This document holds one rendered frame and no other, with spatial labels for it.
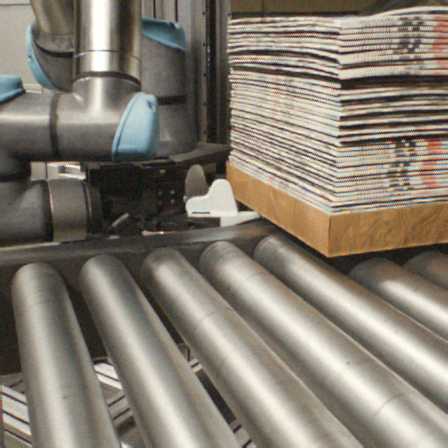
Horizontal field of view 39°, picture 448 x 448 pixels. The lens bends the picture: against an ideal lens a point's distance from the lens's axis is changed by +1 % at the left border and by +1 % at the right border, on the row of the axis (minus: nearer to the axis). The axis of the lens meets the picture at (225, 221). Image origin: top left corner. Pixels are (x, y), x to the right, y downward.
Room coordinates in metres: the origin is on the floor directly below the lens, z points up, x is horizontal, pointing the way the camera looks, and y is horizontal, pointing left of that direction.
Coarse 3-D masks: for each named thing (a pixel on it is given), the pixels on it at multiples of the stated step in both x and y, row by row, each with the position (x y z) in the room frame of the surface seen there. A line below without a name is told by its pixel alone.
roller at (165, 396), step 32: (96, 256) 0.61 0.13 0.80; (96, 288) 0.54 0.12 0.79; (128, 288) 0.53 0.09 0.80; (96, 320) 0.51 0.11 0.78; (128, 320) 0.46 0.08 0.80; (160, 320) 0.49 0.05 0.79; (128, 352) 0.42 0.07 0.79; (160, 352) 0.41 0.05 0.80; (128, 384) 0.39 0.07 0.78; (160, 384) 0.37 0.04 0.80; (192, 384) 0.37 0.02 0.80; (160, 416) 0.34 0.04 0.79; (192, 416) 0.33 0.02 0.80
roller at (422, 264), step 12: (384, 252) 0.67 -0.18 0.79; (396, 252) 0.65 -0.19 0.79; (408, 252) 0.64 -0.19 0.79; (420, 252) 0.63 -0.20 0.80; (432, 252) 0.63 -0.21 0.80; (408, 264) 0.63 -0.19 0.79; (420, 264) 0.61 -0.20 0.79; (432, 264) 0.60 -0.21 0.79; (444, 264) 0.60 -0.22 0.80; (420, 276) 0.61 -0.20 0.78; (432, 276) 0.59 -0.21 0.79; (444, 276) 0.58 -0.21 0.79; (444, 288) 0.57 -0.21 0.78
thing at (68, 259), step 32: (256, 224) 0.73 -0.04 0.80; (0, 256) 0.61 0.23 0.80; (32, 256) 0.61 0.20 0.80; (64, 256) 0.61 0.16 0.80; (128, 256) 0.63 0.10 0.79; (192, 256) 0.66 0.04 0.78; (0, 288) 0.58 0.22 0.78; (0, 320) 0.58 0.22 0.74; (0, 352) 0.58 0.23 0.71; (96, 352) 0.62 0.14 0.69
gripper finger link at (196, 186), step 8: (192, 168) 0.84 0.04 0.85; (200, 168) 0.85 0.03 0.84; (192, 176) 0.83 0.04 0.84; (200, 176) 0.84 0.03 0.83; (192, 184) 0.83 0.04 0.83; (200, 184) 0.84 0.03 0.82; (192, 192) 0.83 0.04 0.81; (200, 192) 0.84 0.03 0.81; (208, 192) 0.85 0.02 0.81; (184, 200) 0.82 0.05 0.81; (184, 208) 0.81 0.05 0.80
